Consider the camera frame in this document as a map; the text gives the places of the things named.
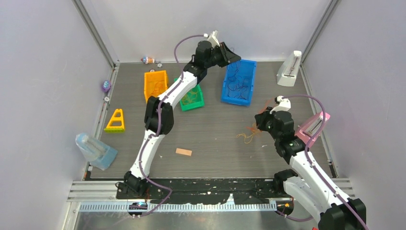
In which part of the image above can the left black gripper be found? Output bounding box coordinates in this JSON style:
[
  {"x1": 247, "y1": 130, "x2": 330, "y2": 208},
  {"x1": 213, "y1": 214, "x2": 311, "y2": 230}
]
[{"x1": 205, "y1": 43, "x2": 241, "y2": 69}]

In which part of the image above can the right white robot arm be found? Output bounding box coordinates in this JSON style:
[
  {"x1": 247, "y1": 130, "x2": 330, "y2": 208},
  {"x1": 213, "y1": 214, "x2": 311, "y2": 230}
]
[{"x1": 254, "y1": 107, "x2": 367, "y2": 230}]

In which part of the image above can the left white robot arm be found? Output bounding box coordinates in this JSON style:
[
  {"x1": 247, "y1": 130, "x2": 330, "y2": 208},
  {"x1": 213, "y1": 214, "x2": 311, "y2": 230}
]
[{"x1": 116, "y1": 41, "x2": 241, "y2": 198}]

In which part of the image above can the pink metronome box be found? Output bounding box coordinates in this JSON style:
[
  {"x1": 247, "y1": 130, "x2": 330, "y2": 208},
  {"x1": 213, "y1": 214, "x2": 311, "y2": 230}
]
[{"x1": 295, "y1": 112, "x2": 323, "y2": 144}]

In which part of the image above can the blue plastic bin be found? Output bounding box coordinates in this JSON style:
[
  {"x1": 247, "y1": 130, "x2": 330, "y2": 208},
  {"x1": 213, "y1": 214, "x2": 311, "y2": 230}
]
[{"x1": 221, "y1": 59, "x2": 257, "y2": 106}]

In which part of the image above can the white metronome box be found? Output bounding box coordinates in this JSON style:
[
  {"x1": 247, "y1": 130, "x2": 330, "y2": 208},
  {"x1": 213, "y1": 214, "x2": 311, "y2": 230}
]
[{"x1": 277, "y1": 50, "x2": 302, "y2": 87}]

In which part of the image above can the green plastic bin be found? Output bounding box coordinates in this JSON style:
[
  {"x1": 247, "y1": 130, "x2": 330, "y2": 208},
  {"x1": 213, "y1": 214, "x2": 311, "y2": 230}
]
[{"x1": 174, "y1": 85, "x2": 205, "y2": 112}]

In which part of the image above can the orange plastic bin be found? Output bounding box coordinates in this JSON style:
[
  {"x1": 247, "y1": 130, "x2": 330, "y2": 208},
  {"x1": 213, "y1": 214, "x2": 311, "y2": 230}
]
[{"x1": 144, "y1": 70, "x2": 169, "y2": 102}]

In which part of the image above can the small clown figurine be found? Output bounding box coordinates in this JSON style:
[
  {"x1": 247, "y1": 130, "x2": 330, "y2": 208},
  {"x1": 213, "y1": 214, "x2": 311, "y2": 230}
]
[{"x1": 140, "y1": 56, "x2": 156, "y2": 64}]

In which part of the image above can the wooden block centre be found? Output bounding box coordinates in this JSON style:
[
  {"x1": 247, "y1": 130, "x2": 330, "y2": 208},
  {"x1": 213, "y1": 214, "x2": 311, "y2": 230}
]
[{"x1": 175, "y1": 148, "x2": 192, "y2": 156}]

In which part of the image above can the purple round toy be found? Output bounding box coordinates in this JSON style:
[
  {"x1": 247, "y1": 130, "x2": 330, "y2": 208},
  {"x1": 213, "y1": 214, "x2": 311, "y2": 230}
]
[{"x1": 101, "y1": 80, "x2": 112, "y2": 93}]

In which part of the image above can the yellow triangle block left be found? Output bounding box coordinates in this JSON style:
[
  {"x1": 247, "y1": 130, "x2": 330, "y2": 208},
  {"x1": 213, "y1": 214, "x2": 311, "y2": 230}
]
[{"x1": 103, "y1": 108, "x2": 125, "y2": 133}]

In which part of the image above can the clear plastic bottle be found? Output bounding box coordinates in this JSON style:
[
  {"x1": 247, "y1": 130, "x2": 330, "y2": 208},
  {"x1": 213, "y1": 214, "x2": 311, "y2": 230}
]
[{"x1": 75, "y1": 133, "x2": 108, "y2": 165}]

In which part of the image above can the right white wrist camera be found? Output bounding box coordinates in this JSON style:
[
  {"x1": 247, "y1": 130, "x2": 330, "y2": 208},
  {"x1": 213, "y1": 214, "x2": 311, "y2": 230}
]
[{"x1": 270, "y1": 96, "x2": 291, "y2": 114}]

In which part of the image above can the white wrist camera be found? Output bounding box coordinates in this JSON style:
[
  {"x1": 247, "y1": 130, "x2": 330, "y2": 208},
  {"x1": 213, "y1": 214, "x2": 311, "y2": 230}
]
[
  {"x1": 270, "y1": 96, "x2": 291, "y2": 114},
  {"x1": 203, "y1": 30, "x2": 220, "y2": 48}
]

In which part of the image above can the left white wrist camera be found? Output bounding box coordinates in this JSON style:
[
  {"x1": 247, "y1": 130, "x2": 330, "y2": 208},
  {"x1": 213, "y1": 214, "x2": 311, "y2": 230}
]
[{"x1": 203, "y1": 30, "x2": 220, "y2": 48}]

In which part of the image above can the dark cable in blue bin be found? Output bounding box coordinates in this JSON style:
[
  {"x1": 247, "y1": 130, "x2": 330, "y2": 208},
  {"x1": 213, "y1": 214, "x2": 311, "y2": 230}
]
[{"x1": 226, "y1": 70, "x2": 251, "y2": 100}]

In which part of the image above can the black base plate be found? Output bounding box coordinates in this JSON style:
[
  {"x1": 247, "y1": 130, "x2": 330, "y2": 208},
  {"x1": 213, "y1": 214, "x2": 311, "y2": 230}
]
[{"x1": 115, "y1": 178, "x2": 293, "y2": 205}]

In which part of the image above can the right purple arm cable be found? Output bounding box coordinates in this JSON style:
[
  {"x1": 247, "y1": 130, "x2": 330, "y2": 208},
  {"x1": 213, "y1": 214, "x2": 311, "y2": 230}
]
[{"x1": 279, "y1": 94, "x2": 370, "y2": 230}]

